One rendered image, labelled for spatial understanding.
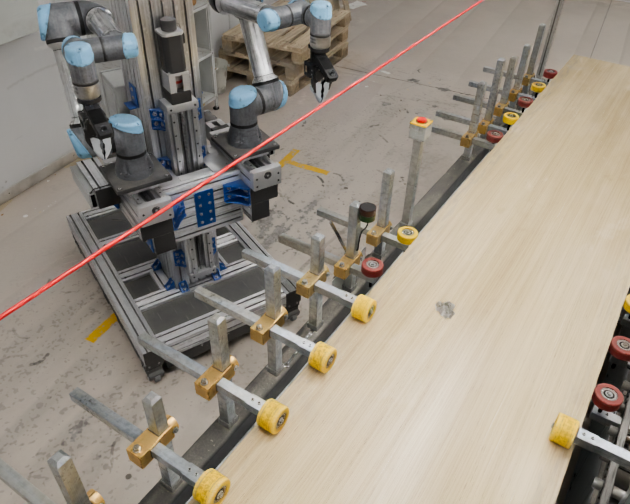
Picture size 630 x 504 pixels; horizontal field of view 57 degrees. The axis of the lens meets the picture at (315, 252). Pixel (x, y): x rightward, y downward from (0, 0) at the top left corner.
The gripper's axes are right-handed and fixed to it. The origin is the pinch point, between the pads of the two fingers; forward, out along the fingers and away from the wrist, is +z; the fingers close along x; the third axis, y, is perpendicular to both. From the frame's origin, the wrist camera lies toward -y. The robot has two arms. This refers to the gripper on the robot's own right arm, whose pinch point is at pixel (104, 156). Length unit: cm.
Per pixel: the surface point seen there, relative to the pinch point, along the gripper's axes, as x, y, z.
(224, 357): -5, -71, 30
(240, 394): -4, -81, 36
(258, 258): -37, -32, 36
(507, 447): -59, -130, 42
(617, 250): -160, -94, 42
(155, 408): 19, -82, 24
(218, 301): -15, -45, 36
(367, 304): -54, -72, 34
